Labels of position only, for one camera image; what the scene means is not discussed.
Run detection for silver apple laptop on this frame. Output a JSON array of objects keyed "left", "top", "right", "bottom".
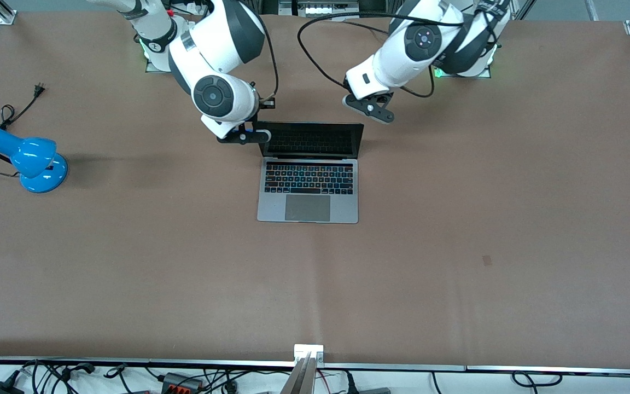
[{"left": 257, "top": 121, "right": 365, "bottom": 224}]

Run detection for grey power strip box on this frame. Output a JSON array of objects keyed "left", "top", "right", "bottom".
[{"left": 278, "top": 0, "right": 360, "bottom": 20}]

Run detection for blue desk lamp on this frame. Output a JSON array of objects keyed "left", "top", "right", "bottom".
[{"left": 0, "top": 127, "right": 69, "bottom": 194}]

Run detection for black box orange connectors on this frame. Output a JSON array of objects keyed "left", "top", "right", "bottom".
[{"left": 161, "top": 372, "right": 205, "bottom": 392}]

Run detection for metal table edge strip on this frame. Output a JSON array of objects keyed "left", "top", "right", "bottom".
[{"left": 0, "top": 356, "right": 630, "bottom": 378}]

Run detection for black base cable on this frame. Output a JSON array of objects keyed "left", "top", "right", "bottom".
[{"left": 342, "top": 20, "right": 391, "bottom": 35}]

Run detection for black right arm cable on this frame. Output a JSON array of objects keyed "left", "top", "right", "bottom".
[{"left": 254, "top": 15, "right": 280, "bottom": 108}]

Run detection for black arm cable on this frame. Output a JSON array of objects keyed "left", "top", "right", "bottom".
[
  {"left": 254, "top": 15, "right": 280, "bottom": 108},
  {"left": 297, "top": 11, "right": 464, "bottom": 100}
]

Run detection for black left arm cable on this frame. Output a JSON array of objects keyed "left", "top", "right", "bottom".
[{"left": 297, "top": 11, "right": 464, "bottom": 100}]

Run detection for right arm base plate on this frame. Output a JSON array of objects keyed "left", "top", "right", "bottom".
[{"left": 145, "top": 52, "right": 174, "bottom": 74}]

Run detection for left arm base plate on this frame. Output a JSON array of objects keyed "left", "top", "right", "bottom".
[{"left": 433, "top": 47, "right": 494, "bottom": 79}]

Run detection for black lamp power cable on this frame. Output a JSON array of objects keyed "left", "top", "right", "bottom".
[{"left": 0, "top": 83, "right": 47, "bottom": 178}]

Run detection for silver post bracket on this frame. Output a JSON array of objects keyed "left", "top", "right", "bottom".
[{"left": 293, "top": 344, "right": 325, "bottom": 365}]

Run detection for aluminium camera post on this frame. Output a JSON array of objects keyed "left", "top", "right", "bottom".
[{"left": 279, "top": 350, "right": 317, "bottom": 394}]

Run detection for black looped floor cable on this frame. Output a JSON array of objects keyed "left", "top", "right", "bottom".
[{"left": 511, "top": 370, "right": 563, "bottom": 389}]

